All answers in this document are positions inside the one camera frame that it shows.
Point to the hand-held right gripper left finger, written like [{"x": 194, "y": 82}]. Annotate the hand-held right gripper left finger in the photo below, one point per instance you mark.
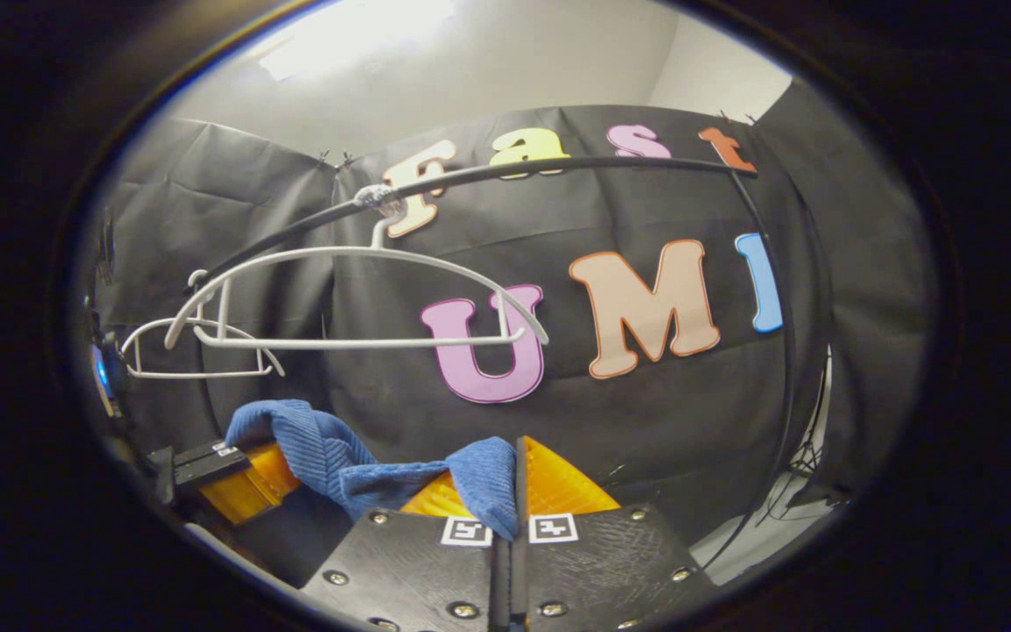
[{"x": 409, "y": 570}]

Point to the black backdrop cloth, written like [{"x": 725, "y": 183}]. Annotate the black backdrop cloth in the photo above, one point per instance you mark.
[{"x": 690, "y": 421}]

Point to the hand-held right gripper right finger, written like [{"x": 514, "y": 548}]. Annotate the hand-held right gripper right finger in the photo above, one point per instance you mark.
[{"x": 519, "y": 579}]

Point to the black tripod stand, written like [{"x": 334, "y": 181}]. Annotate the black tripod stand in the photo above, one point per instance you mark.
[{"x": 808, "y": 461}]

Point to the grey tape wrap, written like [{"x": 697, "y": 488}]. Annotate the grey tape wrap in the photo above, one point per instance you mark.
[{"x": 376, "y": 198}]

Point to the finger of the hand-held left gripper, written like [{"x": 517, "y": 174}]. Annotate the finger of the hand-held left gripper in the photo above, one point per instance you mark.
[{"x": 242, "y": 491}]

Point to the white clothes hanger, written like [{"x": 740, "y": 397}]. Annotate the white clothes hanger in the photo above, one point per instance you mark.
[
  {"x": 198, "y": 375},
  {"x": 365, "y": 342}
]

